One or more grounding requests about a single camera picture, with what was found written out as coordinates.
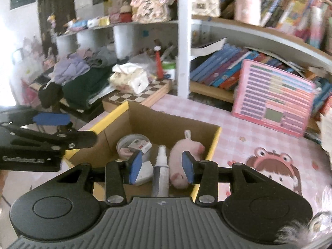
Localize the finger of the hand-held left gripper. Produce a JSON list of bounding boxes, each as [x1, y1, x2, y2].
[[0, 124, 98, 151], [0, 108, 72, 127]]

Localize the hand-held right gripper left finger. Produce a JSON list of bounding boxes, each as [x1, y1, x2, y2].
[[55, 150, 144, 205]]

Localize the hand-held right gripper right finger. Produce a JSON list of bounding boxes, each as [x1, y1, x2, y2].
[[181, 151, 268, 206]]

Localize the pink pig plush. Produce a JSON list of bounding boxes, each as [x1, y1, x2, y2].
[[169, 130, 206, 189]]

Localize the small white red box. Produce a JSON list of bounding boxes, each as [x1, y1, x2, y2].
[[129, 139, 153, 154]]

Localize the white spray bottle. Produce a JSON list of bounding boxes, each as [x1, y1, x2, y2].
[[152, 145, 170, 198]]

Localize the clear tape roll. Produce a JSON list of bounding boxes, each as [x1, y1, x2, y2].
[[116, 134, 151, 159]]

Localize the yellow cardboard box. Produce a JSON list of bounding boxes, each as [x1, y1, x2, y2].
[[63, 101, 222, 203]]

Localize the pile of clothes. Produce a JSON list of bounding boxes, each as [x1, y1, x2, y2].
[[38, 48, 115, 109]]

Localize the checkered chessboard box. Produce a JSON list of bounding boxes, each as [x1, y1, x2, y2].
[[102, 79, 173, 113]]

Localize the tissue pack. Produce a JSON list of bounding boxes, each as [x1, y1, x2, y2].
[[109, 63, 149, 94]]

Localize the white green pen cup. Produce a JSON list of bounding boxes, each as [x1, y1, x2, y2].
[[153, 45, 177, 81]]

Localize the row of blue books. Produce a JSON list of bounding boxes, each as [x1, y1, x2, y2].
[[190, 44, 260, 91]]

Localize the row of small packets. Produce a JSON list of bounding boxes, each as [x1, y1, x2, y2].
[[63, 16, 120, 30]]

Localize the pink learning tablet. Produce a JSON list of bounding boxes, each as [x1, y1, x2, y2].
[[231, 59, 317, 138]]

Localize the white bookshelf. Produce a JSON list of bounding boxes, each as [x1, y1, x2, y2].
[[56, 0, 332, 104]]

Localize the open white book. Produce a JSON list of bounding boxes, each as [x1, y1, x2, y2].
[[192, 38, 227, 56]]

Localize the grey fluffy cuff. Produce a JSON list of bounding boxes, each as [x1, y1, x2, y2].
[[275, 209, 332, 249]]

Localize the red pot toy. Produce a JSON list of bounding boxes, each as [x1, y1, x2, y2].
[[118, 2, 133, 22]]

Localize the leaning thin books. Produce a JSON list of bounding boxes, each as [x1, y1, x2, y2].
[[310, 78, 332, 117]]

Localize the pink doll ornament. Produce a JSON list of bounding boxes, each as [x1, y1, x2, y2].
[[130, 0, 174, 22]]

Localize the pink cup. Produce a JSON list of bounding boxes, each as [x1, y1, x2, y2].
[[235, 0, 262, 26]]

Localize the row of colourful books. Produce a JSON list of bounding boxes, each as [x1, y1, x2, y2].
[[259, 0, 332, 50]]

